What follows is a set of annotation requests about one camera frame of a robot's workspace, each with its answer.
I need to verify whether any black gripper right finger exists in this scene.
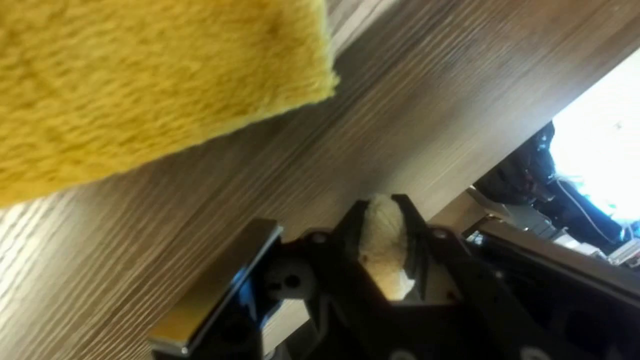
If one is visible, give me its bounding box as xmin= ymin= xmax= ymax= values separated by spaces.
xmin=392 ymin=195 xmax=640 ymax=360

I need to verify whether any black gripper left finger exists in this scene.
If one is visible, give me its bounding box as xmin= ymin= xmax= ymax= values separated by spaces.
xmin=256 ymin=201 xmax=388 ymax=360

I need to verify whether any beige brown oval object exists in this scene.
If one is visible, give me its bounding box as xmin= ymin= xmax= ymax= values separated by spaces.
xmin=358 ymin=197 xmax=413 ymax=301

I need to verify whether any yellow towel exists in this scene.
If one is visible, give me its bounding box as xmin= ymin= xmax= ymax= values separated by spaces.
xmin=0 ymin=0 xmax=337 ymax=206

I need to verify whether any black backpack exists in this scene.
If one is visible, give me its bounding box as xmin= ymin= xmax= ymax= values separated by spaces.
xmin=473 ymin=122 xmax=628 ymax=255

